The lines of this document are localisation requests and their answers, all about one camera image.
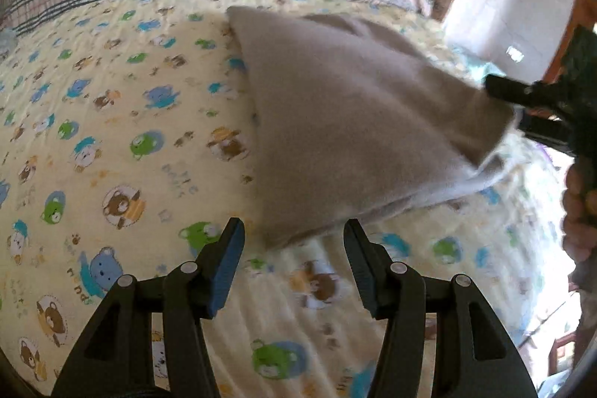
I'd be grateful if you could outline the grey towel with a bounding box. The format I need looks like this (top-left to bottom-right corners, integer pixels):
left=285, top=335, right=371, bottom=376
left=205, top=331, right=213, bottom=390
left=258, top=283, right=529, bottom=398
left=226, top=5, right=519, bottom=250

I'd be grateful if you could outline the yellow cartoon bear blanket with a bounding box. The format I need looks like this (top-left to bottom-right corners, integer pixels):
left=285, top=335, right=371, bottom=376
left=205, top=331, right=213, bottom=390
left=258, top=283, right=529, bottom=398
left=0, top=0, right=586, bottom=398

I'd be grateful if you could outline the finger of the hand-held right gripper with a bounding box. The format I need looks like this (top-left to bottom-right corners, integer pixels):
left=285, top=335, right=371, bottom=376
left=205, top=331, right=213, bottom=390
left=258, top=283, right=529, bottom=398
left=484, top=73, right=567, bottom=109
left=517, top=110, right=578, bottom=155

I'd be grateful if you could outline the teal cloth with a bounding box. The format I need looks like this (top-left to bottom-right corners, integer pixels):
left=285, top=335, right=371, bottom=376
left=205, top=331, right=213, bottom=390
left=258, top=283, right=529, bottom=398
left=447, top=45, right=491, bottom=78

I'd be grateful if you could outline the person's right hand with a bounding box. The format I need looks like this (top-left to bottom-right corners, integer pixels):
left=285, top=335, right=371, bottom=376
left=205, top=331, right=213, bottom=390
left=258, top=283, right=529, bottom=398
left=561, top=154, right=597, bottom=264

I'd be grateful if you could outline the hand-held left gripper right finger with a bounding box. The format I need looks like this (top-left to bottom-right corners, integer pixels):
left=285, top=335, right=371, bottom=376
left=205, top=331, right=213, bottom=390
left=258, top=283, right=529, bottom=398
left=343, top=218, right=542, bottom=398

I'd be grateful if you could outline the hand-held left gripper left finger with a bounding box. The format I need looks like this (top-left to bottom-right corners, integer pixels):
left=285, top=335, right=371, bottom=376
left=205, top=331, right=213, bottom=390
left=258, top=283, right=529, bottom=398
left=50, top=216, right=246, bottom=398

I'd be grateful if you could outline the wooden door frame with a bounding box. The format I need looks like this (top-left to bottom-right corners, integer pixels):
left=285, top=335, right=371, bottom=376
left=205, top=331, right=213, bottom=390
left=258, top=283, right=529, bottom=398
left=542, top=0, right=594, bottom=87

